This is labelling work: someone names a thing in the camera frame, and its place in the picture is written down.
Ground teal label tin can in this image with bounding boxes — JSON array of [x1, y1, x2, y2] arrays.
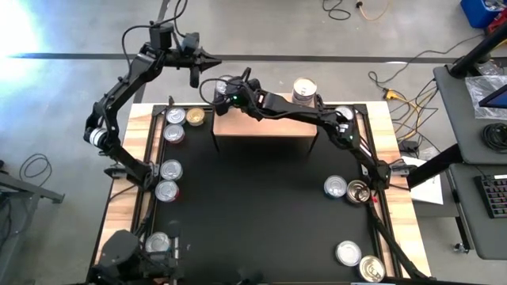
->
[[165, 105, 187, 126]]

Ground red fish-print tin can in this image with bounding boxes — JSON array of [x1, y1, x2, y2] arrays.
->
[[162, 123, 186, 145]]

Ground teal can white text label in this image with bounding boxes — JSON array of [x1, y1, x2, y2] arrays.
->
[[322, 174, 349, 200]]

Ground yellow extension cable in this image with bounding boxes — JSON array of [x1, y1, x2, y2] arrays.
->
[[390, 89, 439, 142]]

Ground black power adapter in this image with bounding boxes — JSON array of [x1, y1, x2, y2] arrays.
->
[[398, 139, 421, 154]]

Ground bronze-lidded tin can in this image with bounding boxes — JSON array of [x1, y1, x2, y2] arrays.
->
[[345, 179, 372, 205]]

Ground blue plastic bin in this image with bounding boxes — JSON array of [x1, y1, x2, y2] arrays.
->
[[459, 0, 506, 29]]

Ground yellow floor cable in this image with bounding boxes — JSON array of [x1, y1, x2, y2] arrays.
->
[[355, 1, 388, 22]]

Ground clear plastic sheet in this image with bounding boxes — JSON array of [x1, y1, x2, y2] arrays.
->
[[463, 74, 507, 122]]

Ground black monitor pole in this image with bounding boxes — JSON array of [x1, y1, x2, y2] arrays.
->
[[447, 23, 507, 79]]

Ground red tin can white patch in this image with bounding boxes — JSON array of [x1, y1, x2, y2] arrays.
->
[[154, 179, 180, 203]]

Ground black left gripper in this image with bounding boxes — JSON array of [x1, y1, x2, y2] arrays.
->
[[164, 47, 223, 89]]

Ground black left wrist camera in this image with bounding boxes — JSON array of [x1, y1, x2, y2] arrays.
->
[[181, 32, 201, 52]]

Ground grey desk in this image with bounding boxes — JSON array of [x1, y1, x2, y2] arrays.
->
[[432, 57, 507, 165], [447, 161, 507, 261]]

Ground black keyboard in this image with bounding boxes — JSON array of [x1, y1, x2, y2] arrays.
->
[[474, 173, 507, 219]]

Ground green label tin can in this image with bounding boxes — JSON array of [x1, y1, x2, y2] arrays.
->
[[159, 158, 184, 182]]

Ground wooden shelf black metal legs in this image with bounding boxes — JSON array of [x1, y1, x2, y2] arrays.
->
[[209, 93, 320, 154]]

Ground coiled black cable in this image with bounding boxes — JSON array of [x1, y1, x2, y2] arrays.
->
[[481, 122, 507, 154]]

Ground black looped floor cable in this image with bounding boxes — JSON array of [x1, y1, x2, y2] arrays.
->
[[18, 153, 53, 180]]

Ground red object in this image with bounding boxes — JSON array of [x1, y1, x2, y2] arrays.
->
[[487, 17, 507, 35]]

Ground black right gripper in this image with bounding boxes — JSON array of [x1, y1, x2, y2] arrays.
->
[[213, 77, 265, 118]]

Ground grey metal stand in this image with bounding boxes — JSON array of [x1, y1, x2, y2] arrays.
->
[[0, 158, 67, 285]]

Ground gold-lidded tin can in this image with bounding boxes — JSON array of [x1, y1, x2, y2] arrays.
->
[[358, 255, 386, 283], [185, 106, 206, 127]]

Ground silver-lidded teal tin can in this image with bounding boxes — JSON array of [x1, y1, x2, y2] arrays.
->
[[144, 231, 172, 254]]

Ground white-lidded tin can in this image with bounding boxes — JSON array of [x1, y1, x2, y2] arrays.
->
[[335, 240, 363, 268]]

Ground black desk leg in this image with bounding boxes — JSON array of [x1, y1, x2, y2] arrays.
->
[[406, 142, 464, 190]]

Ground blue tablet screen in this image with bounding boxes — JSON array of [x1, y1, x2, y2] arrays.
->
[[478, 83, 507, 110]]

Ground black table mat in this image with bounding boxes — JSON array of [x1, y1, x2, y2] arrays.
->
[[152, 104, 379, 284]]

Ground white paper sheet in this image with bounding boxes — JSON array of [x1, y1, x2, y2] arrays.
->
[[400, 156, 444, 206]]

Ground pale teal tin can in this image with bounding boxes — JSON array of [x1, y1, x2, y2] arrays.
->
[[334, 104, 355, 122]]

